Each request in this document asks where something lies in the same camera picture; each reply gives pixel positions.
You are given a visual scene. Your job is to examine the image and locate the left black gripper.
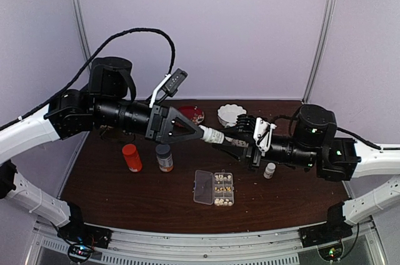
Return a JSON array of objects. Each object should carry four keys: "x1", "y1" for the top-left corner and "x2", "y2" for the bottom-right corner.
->
[{"x1": 93, "y1": 96, "x2": 205, "y2": 144}]

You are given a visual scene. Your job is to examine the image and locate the small white bottle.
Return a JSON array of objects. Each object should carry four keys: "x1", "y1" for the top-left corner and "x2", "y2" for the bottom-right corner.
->
[
  {"x1": 199, "y1": 125, "x2": 225, "y2": 144},
  {"x1": 263, "y1": 162, "x2": 276, "y2": 179}
]

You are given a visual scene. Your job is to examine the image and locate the grey lid pill bottle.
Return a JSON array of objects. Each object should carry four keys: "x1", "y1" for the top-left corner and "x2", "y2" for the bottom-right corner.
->
[{"x1": 156, "y1": 144, "x2": 174, "y2": 173}]

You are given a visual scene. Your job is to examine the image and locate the clear plastic pill organizer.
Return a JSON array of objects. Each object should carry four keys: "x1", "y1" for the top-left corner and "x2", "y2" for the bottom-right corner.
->
[{"x1": 193, "y1": 170, "x2": 235, "y2": 206}]

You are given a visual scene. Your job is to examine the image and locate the orange pill bottle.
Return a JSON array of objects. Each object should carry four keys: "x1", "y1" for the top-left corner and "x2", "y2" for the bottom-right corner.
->
[{"x1": 122, "y1": 144, "x2": 143, "y2": 173}]

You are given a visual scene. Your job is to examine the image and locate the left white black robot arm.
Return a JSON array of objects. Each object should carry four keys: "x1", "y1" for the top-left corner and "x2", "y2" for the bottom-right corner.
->
[{"x1": 1, "y1": 57, "x2": 204, "y2": 243}]

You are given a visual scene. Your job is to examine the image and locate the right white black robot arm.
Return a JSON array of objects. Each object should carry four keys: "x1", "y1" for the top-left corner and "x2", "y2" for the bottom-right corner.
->
[{"x1": 205, "y1": 104, "x2": 399, "y2": 241}]

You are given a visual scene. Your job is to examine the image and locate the white pills in organizer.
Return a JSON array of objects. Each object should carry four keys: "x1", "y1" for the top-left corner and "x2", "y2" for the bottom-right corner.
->
[{"x1": 214, "y1": 174, "x2": 233, "y2": 183}]

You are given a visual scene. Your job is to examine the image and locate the yellow pills in organizer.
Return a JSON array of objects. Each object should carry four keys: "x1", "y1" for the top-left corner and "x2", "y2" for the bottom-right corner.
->
[{"x1": 214, "y1": 185, "x2": 233, "y2": 193}]

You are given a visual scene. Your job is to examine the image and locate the cream pills in organizer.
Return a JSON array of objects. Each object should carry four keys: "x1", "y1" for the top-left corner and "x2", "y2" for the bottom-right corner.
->
[{"x1": 214, "y1": 197, "x2": 234, "y2": 206}]

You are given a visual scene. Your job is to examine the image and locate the patterned mug yellow inside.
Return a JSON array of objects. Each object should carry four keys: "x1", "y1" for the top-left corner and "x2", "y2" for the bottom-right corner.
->
[{"x1": 229, "y1": 139, "x2": 249, "y2": 148}]

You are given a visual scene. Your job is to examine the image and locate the red patterned plate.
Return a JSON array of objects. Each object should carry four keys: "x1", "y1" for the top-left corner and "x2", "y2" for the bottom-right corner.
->
[{"x1": 178, "y1": 106, "x2": 205, "y2": 125}]

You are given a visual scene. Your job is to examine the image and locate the white scalloped bowl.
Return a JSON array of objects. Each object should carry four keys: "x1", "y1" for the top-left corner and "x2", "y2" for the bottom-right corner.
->
[{"x1": 217, "y1": 104, "x2": 247, "y2": 128}]

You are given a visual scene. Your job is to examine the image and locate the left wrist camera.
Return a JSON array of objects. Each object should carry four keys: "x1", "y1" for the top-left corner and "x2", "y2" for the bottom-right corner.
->
[{"x1": 149, "y1": 68, "x2": 188, "y2": 108}]

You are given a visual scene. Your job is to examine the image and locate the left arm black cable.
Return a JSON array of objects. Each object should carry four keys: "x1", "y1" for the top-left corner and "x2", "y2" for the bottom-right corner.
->
[{"x1": 0, "y1": 27, "x2": 176, "y2": 128}]

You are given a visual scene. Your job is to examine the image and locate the front aluminium rail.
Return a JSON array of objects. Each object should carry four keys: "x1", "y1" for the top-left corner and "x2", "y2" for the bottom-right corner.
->
[{"x1": 22, "y1": 217, "x2": 389, "y2": 264}]

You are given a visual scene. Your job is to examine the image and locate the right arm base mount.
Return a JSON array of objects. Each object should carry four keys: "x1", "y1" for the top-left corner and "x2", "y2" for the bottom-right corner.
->
[{"x1": 299, "y1": 223, "x2": 353, "y2": 248}]

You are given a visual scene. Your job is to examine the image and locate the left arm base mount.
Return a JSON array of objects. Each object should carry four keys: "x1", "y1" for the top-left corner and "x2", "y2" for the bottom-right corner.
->
[{"x1": 57, "y1": 225, "x2": 112, "y2": 249}]

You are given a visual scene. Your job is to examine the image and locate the right aluminium frame post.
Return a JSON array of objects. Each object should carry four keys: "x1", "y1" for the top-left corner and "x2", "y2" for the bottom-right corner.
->
[{"x1": 301, "y1": 0, "x2": 337, "y2": 104}]

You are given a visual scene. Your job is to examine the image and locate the aluminium frame post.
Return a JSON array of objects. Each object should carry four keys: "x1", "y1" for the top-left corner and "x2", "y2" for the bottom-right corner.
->
[
  {"x1": 301, "y1": 0, "x2": 337, "y2": 104},
  {"x1": 71, "y1": 0, "x2": 91, "y2": 60}
]

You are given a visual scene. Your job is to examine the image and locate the left aluminium frame post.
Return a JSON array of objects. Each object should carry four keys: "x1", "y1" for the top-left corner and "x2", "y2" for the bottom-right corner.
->
[{"x1": 71, "y1": 0, "x2": 91, "y2": 60}]

